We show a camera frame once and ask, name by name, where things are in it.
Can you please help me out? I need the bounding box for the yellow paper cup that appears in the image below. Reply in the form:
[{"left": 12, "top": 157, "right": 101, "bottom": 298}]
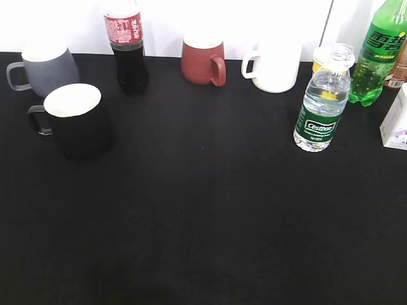
[{"left": 312, "top": 45, "right": 332, "bottom": 74}]

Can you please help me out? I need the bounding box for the brown tea bottle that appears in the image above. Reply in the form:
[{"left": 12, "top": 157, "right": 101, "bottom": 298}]
[{"left": 384, "top": 43, "right": 406, "bottom": 90}]

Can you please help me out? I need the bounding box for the white ceramic mug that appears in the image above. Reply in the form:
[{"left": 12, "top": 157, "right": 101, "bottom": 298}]
[{"left": 241, "top": 41, "right": 302, "bottom": 93}]

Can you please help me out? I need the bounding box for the clear water bottle green label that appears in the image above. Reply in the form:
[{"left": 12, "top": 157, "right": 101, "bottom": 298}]
[{"left": 293, "top": 43, "right": 354, "bottom": 153}]

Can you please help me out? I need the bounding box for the grey ceramic mug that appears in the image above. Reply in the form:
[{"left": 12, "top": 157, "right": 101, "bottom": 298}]
[{"left": 6, "top": 44, "right": 80, "bottom": 98}]

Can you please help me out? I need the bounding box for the black ceramic mug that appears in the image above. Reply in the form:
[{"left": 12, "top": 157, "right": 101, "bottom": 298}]
[{"left": 27, "top": 83, "right": 114, "bottom": 159}]

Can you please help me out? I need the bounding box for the white milk carton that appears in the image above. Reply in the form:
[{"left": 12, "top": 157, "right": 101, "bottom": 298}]
[{"left": 380, "top": 83, "right": 407, "bottom": 151}]

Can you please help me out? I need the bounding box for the cola bottle red label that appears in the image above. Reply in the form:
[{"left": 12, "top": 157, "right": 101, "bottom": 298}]
[{"left": 102, "top": 0, "right": 149, "bottom": 95}]

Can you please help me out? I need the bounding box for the green soda bottle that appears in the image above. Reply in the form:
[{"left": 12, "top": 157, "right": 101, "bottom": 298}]
[{"left": 348, "top": 0, "right": 406, "bottom": 107}]

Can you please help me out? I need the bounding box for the red ceramic mug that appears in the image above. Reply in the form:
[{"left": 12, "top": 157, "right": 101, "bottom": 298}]
[{"left": 181, "top": 32, "right": 226, "bottom": 87}]

